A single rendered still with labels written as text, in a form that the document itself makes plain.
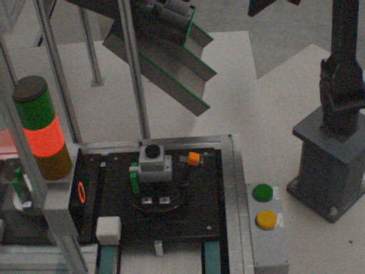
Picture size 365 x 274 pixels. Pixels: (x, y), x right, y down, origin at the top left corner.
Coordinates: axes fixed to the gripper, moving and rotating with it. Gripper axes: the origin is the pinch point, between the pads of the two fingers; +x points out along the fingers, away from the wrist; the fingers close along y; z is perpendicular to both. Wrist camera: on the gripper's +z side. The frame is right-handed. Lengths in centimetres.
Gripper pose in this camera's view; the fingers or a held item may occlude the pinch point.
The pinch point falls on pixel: (256, 2)
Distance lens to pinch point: 116.5
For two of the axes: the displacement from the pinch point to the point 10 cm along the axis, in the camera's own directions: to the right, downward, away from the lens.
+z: -8.0, -1.6, -5.8
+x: -4.4, 8.2, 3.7
